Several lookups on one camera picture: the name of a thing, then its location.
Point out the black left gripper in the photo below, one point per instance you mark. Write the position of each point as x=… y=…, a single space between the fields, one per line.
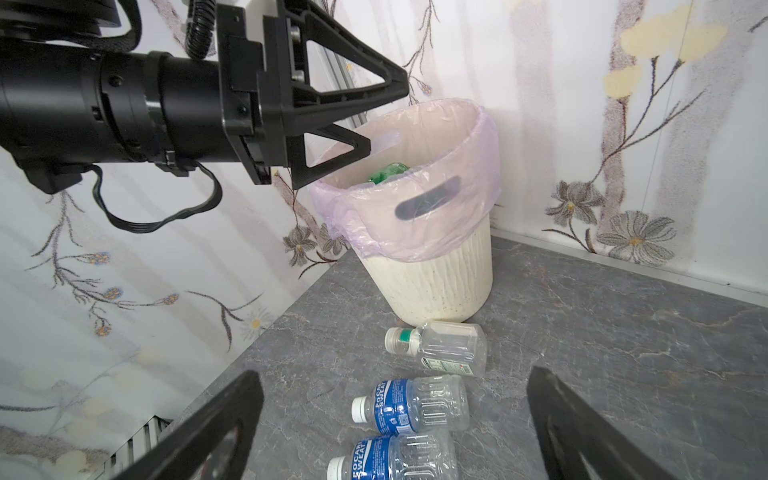
x=290 y=68

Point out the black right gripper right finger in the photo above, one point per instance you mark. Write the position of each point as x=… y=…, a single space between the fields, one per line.
x=574 y=438

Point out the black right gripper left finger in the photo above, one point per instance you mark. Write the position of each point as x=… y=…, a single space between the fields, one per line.
x=214 y=443

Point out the green soda bottle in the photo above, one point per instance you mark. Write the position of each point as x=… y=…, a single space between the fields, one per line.
x=390 y=170

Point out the clear bottle blue label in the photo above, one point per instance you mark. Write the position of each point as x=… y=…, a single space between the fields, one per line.
x=413 y=406

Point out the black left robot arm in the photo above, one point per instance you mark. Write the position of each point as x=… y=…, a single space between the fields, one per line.
x=76 y=94

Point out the cream bin with pink liner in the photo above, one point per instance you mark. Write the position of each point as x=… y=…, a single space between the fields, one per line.
x=424 y=235

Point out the clear bottle white cap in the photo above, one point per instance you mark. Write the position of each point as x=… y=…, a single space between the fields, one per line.
x=448 y=347

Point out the small blue label bottle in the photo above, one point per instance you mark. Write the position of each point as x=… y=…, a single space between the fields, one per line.
x=429 y=455

